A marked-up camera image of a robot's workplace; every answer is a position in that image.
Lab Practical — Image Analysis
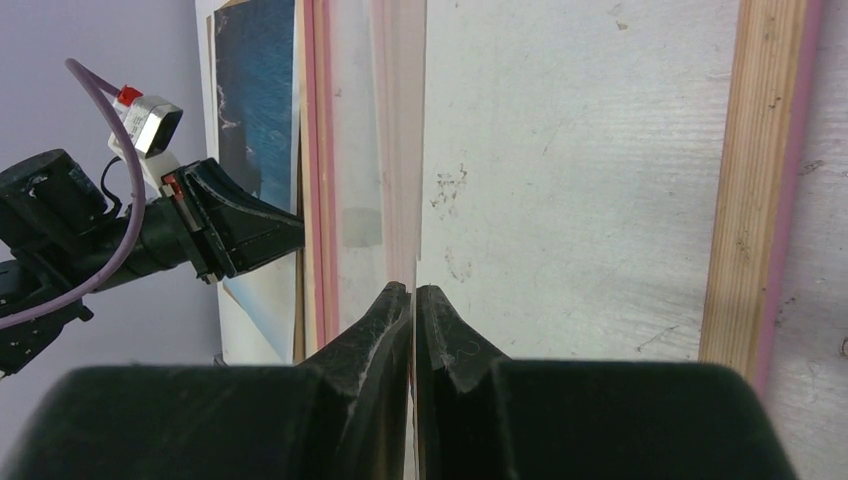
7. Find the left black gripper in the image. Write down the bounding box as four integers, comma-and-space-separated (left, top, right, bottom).
103, 159, 305, 285

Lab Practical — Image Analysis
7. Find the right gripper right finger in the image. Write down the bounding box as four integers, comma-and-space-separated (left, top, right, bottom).
415, 285, 795, 479

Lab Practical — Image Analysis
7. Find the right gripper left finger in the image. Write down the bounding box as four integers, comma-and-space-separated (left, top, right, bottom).
1, 282, 411, 479

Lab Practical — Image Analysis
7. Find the brown cardboard backing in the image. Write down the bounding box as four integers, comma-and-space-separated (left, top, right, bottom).
206, 0, 307, 364

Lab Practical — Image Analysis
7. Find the clear plastic sheet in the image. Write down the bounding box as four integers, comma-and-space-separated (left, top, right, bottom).
328, 1, 428, 330

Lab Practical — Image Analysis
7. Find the pink picture frame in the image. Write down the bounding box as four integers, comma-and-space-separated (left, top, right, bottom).
299, 1, 823, 388

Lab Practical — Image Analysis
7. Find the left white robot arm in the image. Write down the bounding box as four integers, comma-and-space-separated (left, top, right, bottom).
1, 149, 305, 316

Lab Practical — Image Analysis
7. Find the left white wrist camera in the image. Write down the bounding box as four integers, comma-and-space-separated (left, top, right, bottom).
112, 85, 183, 192

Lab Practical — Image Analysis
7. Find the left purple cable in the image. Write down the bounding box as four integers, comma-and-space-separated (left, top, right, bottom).
0, 58, 147, 333

